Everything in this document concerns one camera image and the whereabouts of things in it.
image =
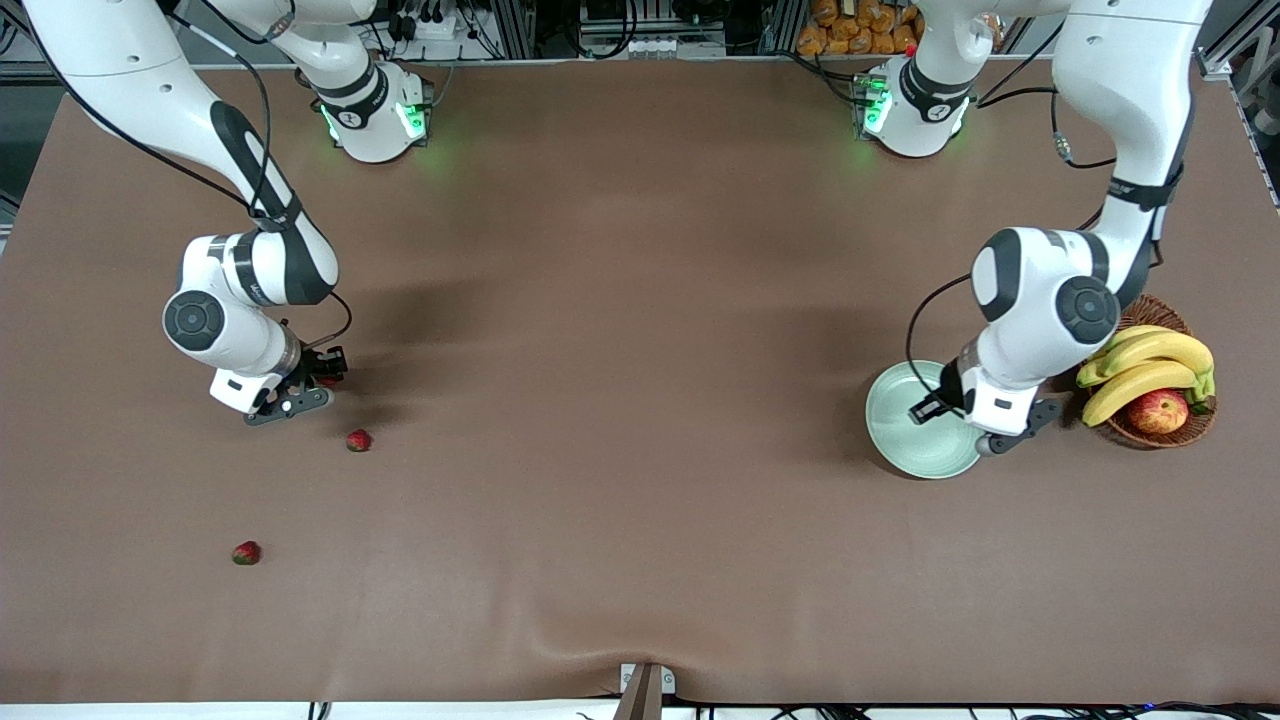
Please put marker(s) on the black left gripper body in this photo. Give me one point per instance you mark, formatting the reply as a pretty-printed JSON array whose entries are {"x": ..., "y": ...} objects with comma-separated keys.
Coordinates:
[{"x": 948, "y": 391}]

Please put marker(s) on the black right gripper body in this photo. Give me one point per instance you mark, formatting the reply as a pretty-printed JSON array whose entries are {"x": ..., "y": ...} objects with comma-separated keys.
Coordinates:
[{"x": 312, "y": 367}]

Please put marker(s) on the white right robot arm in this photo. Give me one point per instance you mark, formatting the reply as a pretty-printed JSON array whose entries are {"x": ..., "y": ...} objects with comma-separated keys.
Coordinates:
[{"x": 130, "y": 70}]

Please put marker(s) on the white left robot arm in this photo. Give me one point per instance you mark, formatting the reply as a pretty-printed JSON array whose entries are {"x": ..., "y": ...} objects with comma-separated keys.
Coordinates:
[{"x": 1120, "y": 60}]

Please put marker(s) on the pale green plate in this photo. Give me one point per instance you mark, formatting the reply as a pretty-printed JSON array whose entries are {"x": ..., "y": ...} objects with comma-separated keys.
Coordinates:
[{"x": 900, "y": 445}]

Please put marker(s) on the green tipped banana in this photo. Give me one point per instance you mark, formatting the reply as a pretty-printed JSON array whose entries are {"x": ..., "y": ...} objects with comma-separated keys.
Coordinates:
[{"x": 1090, "y": 375}]

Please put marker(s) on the greenish yellow banana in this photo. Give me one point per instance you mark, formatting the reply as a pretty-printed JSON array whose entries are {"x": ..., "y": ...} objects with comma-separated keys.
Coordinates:
[{"x": 1130, "y": 334}]

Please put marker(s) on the red apple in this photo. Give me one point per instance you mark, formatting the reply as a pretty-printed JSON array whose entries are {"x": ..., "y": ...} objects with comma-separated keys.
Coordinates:
[{"x": 1158, "y": 412}]

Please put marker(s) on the brown wicker basket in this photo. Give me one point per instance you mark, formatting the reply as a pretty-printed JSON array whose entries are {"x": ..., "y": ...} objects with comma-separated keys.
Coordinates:
[{"x": 1150, "y": 310}]

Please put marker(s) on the large yellow banana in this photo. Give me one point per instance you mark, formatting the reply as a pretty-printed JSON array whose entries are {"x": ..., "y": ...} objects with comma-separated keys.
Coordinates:
[{"x": 1160, "y": 350}]

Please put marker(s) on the brown table cover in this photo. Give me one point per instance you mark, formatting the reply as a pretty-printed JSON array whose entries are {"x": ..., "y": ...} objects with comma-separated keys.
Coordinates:
[{"x": 640, "y": 560}]

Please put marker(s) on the white power strip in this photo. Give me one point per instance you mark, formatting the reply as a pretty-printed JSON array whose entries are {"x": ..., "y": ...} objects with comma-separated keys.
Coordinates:
[{"x": 435, "y": 25}]

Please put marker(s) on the pile of orange packaged buns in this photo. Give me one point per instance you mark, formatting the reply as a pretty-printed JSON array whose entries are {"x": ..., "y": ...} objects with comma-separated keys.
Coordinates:
[{"x": 850, "y": 30}]

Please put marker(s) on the aluminium frame post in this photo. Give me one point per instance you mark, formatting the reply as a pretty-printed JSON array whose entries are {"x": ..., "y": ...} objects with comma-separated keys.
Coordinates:
[
  {"x": 785, "y": 25},
  {"x": 515, "y": 30}
]

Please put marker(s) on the aluminium frame rail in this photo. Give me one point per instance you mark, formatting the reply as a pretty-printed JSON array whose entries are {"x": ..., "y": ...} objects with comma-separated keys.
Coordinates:
[{"x": 1225, "y": 65}]

